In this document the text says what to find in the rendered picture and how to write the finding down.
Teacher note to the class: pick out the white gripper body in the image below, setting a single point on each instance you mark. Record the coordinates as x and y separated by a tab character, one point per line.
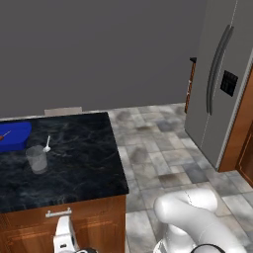
64	229

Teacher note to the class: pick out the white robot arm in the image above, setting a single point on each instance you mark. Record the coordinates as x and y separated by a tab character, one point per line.
197	227

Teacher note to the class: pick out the blue tray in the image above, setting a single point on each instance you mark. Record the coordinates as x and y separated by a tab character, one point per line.
16	136

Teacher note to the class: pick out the wooden cupboard door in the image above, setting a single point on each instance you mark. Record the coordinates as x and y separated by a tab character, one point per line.
102	238

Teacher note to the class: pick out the clear drinking glass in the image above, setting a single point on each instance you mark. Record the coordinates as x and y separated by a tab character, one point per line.
37	160

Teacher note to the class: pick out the white spoon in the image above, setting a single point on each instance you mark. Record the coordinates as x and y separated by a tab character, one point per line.
47	148

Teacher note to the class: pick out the grey fridge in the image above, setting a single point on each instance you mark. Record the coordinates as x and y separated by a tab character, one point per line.
210	131

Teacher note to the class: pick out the wooden cupboard with black top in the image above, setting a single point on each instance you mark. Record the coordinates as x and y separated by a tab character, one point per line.
190	85

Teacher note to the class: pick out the tall wooden cupboard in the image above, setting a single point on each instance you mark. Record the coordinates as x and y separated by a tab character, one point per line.
238	138

